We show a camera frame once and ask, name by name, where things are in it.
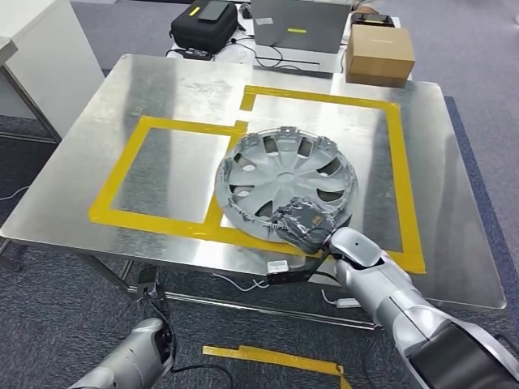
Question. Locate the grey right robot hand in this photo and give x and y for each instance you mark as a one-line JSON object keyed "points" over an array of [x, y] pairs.
{"points": [[308, 225]]}

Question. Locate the grey plastic wheel hubcap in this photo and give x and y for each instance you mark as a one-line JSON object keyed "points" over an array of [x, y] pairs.
{"points": [[283, 172]]}

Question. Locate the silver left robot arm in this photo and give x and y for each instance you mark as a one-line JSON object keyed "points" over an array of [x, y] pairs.
{"points": [[129, 354]]}

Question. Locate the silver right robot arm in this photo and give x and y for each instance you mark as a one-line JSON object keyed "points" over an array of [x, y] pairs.
{"points": [[397, 300]]}

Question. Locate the steel workbench table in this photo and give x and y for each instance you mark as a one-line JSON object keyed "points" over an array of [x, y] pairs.
{"points": [[162, 91]]}

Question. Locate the white power adapter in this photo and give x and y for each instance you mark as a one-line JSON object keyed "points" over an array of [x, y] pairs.
{"points": [[348, 303]]}

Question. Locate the large yellow tape rectangle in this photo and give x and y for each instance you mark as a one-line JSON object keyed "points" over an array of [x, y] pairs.
{"points": [[403, 188]]}

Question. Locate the brown cardboard box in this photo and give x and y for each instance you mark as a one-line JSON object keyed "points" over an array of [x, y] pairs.
{"points": [[379, 53]]}

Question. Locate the grey laptop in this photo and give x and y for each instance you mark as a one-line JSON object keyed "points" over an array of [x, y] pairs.
{"points": [[300, 24]]}

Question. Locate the white back table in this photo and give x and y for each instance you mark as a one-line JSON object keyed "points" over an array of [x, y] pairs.
{"points": [[227, 53]]}

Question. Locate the small yellow tape rectangle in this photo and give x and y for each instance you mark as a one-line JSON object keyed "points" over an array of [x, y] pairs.
{"points": [[142, 221]]}

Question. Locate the black flat case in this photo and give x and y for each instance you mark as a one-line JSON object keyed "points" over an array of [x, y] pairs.
{"points": [[373, 20]]}

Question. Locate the black power adapter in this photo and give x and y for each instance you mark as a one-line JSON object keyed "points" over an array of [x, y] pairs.
{"points": [[194, 53]]}

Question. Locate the black carrying bag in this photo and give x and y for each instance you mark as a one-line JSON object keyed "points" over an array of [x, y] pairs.
{"points": [[202, 32]]}

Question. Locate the grey side desk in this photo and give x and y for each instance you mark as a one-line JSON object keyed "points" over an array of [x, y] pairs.
{"points": [[6, 51]]}

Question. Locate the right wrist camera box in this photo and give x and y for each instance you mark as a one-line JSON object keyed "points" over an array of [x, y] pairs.
{"points": [[278, 267]]}

